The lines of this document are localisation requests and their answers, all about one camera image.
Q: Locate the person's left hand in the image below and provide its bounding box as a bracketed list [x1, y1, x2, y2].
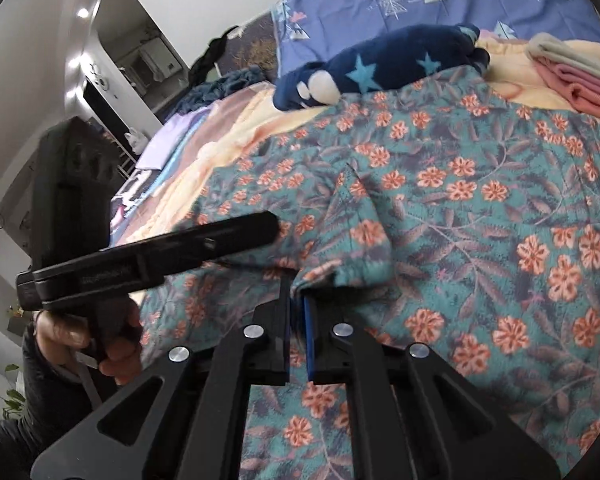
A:
[34, 296, 145, 387]

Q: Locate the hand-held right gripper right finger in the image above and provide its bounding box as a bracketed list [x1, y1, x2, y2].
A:
[304, 295, 562, 480]

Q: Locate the arched doorway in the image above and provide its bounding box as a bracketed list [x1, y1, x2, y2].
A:
[94, 0, 192, 117]

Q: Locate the black rectangular panel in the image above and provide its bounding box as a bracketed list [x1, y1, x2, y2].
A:
[81, 79, 132, 137]

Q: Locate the teal floral garment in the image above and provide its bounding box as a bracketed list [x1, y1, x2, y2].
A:
[135, 65, 600, 480]

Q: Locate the folded pink cloth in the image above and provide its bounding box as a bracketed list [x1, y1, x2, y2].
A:
[534, 56, 600, 120]

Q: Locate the navy star fleece garment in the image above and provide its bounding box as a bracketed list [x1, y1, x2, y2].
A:
[272, 24, 492, 112]

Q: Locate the lilac cloth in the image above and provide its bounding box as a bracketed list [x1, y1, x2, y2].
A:
[135, 111, 207, 172]

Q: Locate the dark brown patterned pillow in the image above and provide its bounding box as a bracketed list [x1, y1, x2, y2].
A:
[214, 11, 282, 85]

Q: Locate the peach printed blanket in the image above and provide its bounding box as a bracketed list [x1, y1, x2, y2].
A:
[111, 35, 600, 248]

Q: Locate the person's left forearm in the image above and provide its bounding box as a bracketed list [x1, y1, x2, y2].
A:
[0, 322, 123, 480]

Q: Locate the black bag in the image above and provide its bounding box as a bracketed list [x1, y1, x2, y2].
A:
[186, 25, 242, 87]

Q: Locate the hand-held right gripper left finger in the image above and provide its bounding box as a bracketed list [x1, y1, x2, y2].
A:
[30, 275, 294, 480]

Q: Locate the green potted plant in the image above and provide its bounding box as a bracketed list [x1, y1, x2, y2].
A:
[0, 359, 27, 420]

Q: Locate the white figurine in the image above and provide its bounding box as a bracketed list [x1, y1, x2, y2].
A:
[125, 129, 149, 155]

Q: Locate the white wire rack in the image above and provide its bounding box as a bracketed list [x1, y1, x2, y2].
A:
[99, 130, 137, 182]

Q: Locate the teal knitted blanket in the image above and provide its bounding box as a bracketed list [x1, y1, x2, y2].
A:
[172, 66, 270, 117]

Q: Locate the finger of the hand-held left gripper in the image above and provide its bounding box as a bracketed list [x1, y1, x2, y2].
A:
[142, 211, 282, 278]

